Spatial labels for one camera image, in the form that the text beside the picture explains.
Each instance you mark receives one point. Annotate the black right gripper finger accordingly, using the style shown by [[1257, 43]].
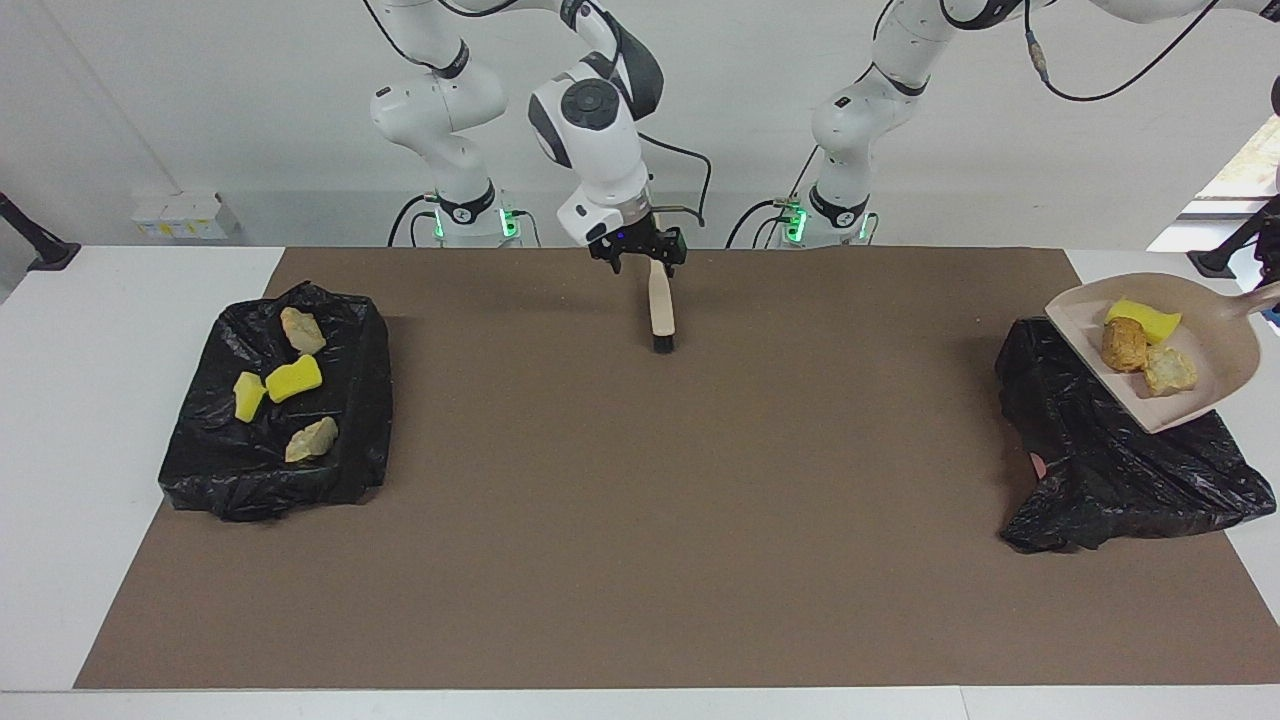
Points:
[[608, 250], [674, 250]]

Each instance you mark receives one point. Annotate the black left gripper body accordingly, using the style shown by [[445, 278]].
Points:
[[1271, 255]]

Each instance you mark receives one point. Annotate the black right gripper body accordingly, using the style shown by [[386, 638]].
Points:
[[635, 236]]

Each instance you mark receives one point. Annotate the beige hand brush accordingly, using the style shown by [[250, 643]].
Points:
[[661, 310]]

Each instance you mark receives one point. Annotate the beige plastic dustpan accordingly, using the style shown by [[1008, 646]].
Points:
[[1225, 330]]

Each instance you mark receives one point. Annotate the pale bread chunk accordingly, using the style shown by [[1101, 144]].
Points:
[[302, 331], [1170, 372]]

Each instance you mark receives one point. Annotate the brown fried croquette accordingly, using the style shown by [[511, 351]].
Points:
[[1124, 345]]

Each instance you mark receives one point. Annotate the orange crusted bread piece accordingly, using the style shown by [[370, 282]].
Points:
[[312, 441]]

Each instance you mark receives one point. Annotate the yellow green sponge piece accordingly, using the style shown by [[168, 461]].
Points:
[[248, 396]]

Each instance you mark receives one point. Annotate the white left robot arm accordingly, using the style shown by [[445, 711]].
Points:
[[870, 110]]

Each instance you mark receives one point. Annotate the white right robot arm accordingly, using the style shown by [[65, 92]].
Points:
[[600, 150]]

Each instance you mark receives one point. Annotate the black trash bag bin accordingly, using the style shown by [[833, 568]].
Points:
[[1120, 480], [340, 480]]

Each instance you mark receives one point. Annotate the pink bin rim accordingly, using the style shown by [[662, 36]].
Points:
[[1038, 466]]

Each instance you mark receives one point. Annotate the brown table mat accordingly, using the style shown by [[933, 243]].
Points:
[[700, 550]]

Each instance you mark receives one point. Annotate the black camera stand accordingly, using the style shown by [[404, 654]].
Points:
[[1215, 262], [45, 252]]

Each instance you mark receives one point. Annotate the white wall socket box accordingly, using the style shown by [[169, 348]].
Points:
[[185, 215]]

